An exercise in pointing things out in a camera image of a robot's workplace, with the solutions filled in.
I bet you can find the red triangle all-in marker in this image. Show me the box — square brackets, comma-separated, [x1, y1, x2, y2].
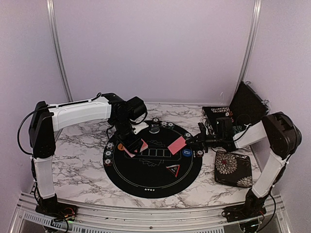
[166, 165, 180, 178]

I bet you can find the red playing card deck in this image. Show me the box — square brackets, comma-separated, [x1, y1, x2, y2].
[124, 139, 148, 158]

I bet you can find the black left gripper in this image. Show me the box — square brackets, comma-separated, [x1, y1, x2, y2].
[112, 117, 144, 155]

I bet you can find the blue small blind button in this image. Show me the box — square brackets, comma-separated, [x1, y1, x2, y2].
[182, 149, 193, 158]

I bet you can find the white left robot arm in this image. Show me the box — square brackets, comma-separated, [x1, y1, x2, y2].
[29, 93, 148, 216]

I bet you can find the black dealer button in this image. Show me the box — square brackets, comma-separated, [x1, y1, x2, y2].
[149, 125, 160, 134]

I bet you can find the floral patterned pouch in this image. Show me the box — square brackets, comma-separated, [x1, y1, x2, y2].
[214, 150, 253, 188]

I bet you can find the black poker chip case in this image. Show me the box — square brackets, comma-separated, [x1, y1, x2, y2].
[202, 82, 270, 135]

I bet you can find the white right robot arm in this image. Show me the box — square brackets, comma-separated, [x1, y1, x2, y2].
[186, 112, 302, 217]

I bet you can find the round black poker mat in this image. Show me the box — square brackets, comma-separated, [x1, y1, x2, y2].
[104, 120, 203, 199]

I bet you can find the orange big blind button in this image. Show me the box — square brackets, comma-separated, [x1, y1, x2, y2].
[118, 143, 124, 150]

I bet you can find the red card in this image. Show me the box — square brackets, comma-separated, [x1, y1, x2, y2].
[168, 136, 187, 155]

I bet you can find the grey chip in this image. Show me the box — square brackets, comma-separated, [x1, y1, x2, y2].
[161, 121, 169, 127]
[106, 142, 115, 151]

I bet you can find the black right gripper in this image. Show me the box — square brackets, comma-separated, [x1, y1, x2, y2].
[186, 130, 225, 153]

